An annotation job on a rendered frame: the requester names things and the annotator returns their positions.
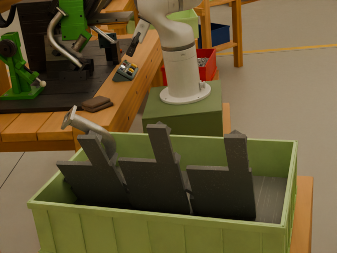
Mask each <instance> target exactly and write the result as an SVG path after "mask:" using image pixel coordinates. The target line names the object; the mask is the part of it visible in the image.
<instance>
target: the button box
mask: <svg viewBox="0 0 337 253"><path fill-rule="evenodd" d="M124 61H125V60H124ZM124 61H123V62H122V63H121V65H120V66H119V68H118V69H117V71H116V73H115V74H114V76H113V78H112V80H113V81H115V82H120V81H132V79H133V78H134V76H135V75H136V73H137V71H138V69H139V68H138V67H137V68H135V70H134V72H133V73H132V75H129V74H128V73H127V71H128V70H129V68H130V67H131V63H129V62H128V63H125V62H124ZM123 63H125V64H126V66H125V65H123ZM122 65H123V66H124V67H125V68H123V67H122ZM120 68H122V69H123V70H121V69H120Z"/></svg>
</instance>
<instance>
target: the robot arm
mask: <svg viewBox="0 0 337 253"><path fill-rule="evenodd" d="M202 1H203V0H134V4H135V6H136V9H137V10H138V11H139V13H138V15H140V17H138V18H140V20H139V22H138V24H137V26H136V28H135V31H134V33H133V36H132V38H131V39H132V42H131V44H130V46H129V48H128V50H127V52H126V55H128V56H130V57H132V56H133V55H134V53H135V50H136V47H137V45H138V43H139V42H140V44H142V42H143V40H144V38H145V36H146V34H147V32H148V29H149V27H150V24H152V25H153V26H154V27H155V29H156V30H157V32H158V35H159V39H160V44H161V50H162V56H163V62H164V68H165V74H166V80H167V86H168V87H166V88H165V89H164V90H162V91H161V93H160V99H161V101H163V102H164V103H167V104H174V105H182V104H190V103H194V102H197V101H200V100H202V99H204V98H206V97H207V96H209V95H210V93H211V87H210V85H208V84H207V83H205V81H203V82H202V81H201V80H200V75H199V67H198V60H197V52H196V45H195V37H194V32H193V29H192V27H191V26H190V25H188V24H186V23H182V22H177V21H172V20H170V19H168V18H167V17H166V16H168V15H171V14H172V13H176V12H181V11H186V10H190V9H193V8H195V7H197V6H198V5H200V3H201V2H202Z"/></svg>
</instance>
